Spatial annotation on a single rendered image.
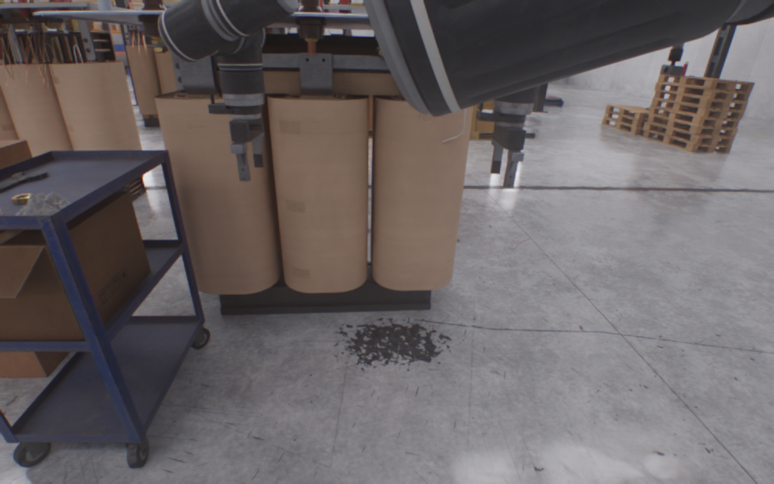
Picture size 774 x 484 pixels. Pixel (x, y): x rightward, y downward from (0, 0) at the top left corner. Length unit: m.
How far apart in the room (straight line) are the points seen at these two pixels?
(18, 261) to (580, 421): 1.84
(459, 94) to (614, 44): 0.11
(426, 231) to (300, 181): 0.59
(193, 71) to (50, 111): 2.47
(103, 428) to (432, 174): 1.50
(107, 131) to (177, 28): 2.94
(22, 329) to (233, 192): 0.82
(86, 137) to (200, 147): 2.23
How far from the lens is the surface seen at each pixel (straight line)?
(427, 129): 1.60
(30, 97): 4.03
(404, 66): 0.29
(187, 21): 0.92
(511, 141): 1.06
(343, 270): 1.80
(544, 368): 1.93
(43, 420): 1.79
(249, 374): 1.81
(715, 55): 14.16
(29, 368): 2.19
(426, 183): 1.66
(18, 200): 1.37
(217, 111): 1.11
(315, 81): 1.59
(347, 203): 1.67
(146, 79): 7.69
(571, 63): 0.33
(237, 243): 1.80
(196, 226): 1.82
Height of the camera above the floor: 1.25
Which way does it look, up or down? 27 degrees down
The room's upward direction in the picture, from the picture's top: 2 degrees clockwise
